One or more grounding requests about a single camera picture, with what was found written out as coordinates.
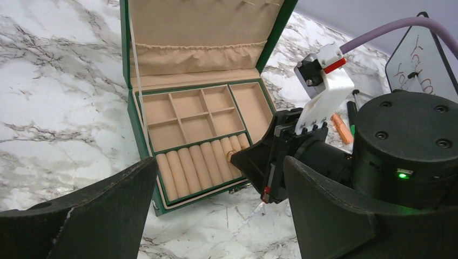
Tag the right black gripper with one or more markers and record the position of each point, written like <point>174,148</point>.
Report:
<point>263,162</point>

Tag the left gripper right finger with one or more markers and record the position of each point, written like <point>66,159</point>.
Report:
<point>334,221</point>

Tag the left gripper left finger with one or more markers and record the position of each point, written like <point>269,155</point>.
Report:
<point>103,220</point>

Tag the green jewelry box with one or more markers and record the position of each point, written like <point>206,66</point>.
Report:
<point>195,91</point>

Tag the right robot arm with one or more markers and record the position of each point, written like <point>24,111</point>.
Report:
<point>404,152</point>

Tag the green highlighter pen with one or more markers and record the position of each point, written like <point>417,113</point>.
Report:
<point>351,112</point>

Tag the small whiteboard on stand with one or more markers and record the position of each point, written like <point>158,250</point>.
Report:
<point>419,64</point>

